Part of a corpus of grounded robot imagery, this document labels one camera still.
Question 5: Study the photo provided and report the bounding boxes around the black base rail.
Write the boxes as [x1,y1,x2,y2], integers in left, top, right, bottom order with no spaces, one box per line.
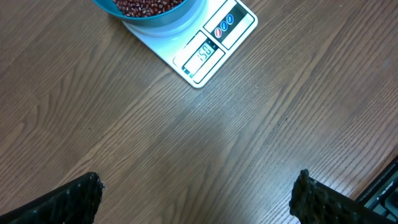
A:
[356,156,397,223]

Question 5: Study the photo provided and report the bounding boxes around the red beans in bowl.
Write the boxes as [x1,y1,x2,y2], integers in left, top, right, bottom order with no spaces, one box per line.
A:
[113,0,184,17]

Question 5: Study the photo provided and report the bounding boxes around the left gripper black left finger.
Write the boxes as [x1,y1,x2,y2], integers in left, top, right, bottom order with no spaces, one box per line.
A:
[1,172,105,224]

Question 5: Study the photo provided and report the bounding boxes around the blue metal bowl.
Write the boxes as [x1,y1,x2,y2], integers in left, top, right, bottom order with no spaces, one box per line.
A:
[93,0,197,27]

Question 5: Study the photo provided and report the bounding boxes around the white digital kitchen scale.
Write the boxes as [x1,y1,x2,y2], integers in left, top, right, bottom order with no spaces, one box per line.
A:
[125,0,258,88]

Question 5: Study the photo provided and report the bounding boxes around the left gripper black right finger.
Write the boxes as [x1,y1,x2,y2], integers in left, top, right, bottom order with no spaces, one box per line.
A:
[289,169,392,224]

